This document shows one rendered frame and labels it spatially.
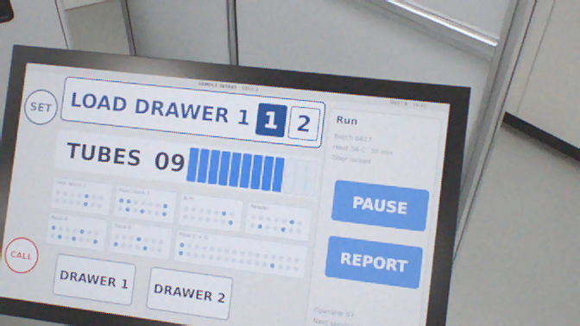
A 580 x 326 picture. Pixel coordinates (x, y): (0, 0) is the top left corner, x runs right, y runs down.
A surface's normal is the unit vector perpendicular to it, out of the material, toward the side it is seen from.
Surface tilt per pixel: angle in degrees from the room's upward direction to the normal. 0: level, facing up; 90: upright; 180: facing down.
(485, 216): 0
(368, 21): 90
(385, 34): 90
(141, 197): 50
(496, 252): 0
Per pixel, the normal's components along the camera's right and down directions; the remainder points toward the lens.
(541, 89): -0.79, 0.36
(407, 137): -0.11, -0.04
